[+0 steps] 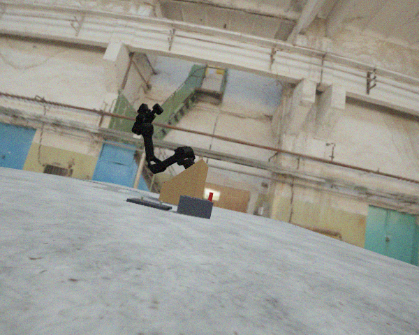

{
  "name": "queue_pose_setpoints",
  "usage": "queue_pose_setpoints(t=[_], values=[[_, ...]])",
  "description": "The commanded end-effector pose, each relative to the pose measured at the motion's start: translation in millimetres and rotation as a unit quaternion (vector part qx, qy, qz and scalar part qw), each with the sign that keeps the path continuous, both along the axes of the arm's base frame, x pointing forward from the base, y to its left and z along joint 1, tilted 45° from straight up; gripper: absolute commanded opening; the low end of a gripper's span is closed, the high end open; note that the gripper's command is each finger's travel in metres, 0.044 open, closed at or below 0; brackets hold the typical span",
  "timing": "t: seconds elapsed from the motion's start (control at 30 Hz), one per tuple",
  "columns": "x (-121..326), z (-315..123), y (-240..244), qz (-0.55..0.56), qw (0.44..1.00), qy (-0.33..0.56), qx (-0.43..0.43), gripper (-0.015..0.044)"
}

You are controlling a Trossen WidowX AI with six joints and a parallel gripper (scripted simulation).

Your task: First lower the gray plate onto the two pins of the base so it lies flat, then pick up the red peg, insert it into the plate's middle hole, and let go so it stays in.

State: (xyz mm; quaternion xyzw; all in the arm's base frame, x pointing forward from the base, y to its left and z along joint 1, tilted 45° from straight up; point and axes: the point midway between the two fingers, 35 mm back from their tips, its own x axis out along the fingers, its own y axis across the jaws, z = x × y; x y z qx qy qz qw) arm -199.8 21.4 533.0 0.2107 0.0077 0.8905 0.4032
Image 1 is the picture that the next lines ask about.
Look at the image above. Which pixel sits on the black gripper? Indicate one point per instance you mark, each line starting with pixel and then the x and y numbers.
pixel 156 109

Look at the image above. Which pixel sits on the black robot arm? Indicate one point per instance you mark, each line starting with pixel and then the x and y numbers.
pixel 146 130

